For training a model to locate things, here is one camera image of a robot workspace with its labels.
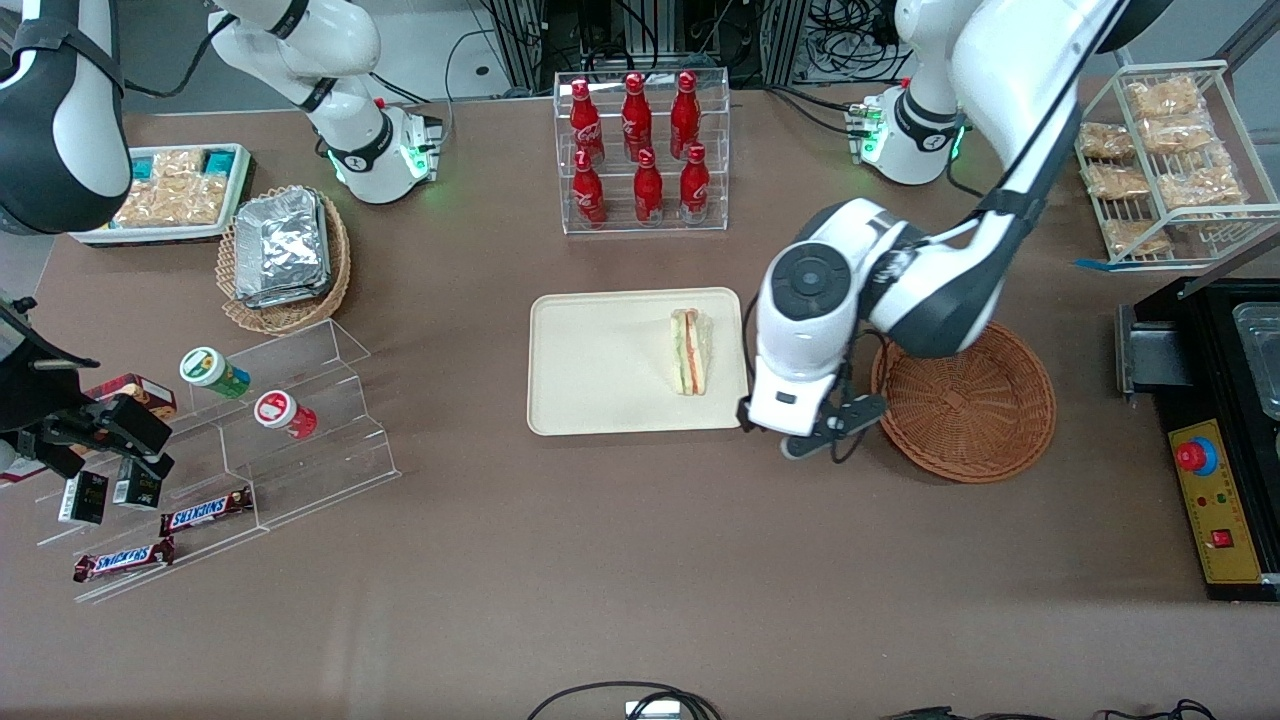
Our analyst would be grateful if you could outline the red snack cup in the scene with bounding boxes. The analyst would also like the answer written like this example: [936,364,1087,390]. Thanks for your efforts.
[253,390,319,441]

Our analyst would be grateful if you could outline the brown red carton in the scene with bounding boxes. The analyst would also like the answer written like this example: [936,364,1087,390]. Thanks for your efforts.
[85,373,178,421]

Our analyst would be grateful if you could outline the silver foil packets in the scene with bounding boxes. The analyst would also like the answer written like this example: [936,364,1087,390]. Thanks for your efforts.
[233,187,333,310]

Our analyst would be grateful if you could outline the brown round wicker basket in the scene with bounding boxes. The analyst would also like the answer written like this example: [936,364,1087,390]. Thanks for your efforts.
[870,320,1058,485]

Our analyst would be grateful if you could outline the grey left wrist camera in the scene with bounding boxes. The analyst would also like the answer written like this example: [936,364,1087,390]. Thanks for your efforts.
[780,393,888,462]

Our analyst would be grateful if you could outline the brown snickers bar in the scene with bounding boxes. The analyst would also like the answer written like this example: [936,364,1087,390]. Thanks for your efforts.
[160,486,255,538]
[72,537,177,584]

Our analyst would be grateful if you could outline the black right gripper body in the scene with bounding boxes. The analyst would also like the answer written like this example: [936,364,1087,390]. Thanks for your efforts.
[0,298,98,434]

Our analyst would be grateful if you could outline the tan oval wicker basket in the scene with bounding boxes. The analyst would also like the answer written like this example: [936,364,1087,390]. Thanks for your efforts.
[216,185,353,336]

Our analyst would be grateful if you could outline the black machine yellow panel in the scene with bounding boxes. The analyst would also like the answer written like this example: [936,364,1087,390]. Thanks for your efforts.
[1115,275,1280,603]

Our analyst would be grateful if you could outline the clear acrylic bottle rack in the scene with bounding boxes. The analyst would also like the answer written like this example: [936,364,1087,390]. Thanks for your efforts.
[553,68,731,236]

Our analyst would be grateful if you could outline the white plastic snack tray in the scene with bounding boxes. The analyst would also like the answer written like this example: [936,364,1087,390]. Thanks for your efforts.
[70,143,253,248]

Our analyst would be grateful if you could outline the black floor cables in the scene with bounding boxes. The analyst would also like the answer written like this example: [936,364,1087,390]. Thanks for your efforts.
[525,682,723,720]

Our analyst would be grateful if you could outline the small black box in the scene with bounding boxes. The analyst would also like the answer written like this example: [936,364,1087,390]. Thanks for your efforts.
[57,470,109,526]
[112,460,164,511]

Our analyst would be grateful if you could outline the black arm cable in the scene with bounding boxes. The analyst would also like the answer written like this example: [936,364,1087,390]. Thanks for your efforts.
[740,295,891,466]
[118,14,238,100]

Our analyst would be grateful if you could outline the triangle sandwich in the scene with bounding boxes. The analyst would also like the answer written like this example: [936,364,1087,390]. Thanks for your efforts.
[668,308,716,397]

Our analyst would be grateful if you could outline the white wire rack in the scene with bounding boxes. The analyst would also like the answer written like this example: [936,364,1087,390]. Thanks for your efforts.
[1075,60,1280,271]

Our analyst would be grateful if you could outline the clear bread packet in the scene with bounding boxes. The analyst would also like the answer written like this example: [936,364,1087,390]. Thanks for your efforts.
[1078,122,1136,163]
[1143,115,1216,154]
[1125,75,1204,121]
[1157,165,1246,209]
[1105,220,1171,256]
[1085,163,1151,201]

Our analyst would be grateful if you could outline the clear plastic container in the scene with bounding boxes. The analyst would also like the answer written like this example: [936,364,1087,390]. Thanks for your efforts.
[1232,300,1280,421]

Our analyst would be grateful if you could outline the clear cookie packet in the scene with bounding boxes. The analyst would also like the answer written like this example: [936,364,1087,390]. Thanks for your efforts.
[133,148,237,183]
[112,176,229,229]

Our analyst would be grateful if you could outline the beige rectangular tray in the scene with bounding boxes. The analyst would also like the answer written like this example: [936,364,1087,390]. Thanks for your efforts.
[527,287,751,438]

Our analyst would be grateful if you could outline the green snack cup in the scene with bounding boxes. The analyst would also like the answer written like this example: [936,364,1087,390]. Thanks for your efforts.
[179,346,252,401]

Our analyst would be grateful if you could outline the aluminium frame rack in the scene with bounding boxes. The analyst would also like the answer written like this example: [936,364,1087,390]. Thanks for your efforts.
[488,0,813,93]

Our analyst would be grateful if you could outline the clear acrylic stepped display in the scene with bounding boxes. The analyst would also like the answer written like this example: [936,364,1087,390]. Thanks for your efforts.
[35,318,403,606]

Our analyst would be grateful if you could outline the red cola bottle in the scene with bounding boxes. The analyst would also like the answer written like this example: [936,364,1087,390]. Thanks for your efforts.
[679,143,711,223]
[620,72,653,161]
[633,148,664,226]
[669,70,701,161]
[569,80,606,166]
[571,148,608,229]

